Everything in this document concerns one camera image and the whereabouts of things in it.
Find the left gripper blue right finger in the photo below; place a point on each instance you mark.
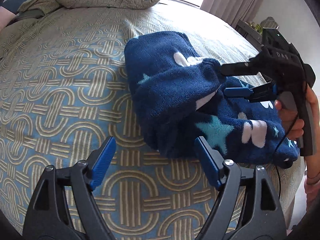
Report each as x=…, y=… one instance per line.
x=211, y=161

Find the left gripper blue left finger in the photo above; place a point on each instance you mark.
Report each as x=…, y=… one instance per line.
x=99, y=161

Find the person's right hand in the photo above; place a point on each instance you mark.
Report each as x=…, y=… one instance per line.
x=287, y=117

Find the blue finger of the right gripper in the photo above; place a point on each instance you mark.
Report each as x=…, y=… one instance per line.
x=250, y=93
x=238, y=69

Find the navy star fleece pants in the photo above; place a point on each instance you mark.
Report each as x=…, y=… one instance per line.
x=178, y=96

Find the patterned blue bedspread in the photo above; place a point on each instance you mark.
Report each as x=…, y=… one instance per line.
x=64, y=90

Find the grey desk cabinet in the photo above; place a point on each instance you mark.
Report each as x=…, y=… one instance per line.
x=250, y=34

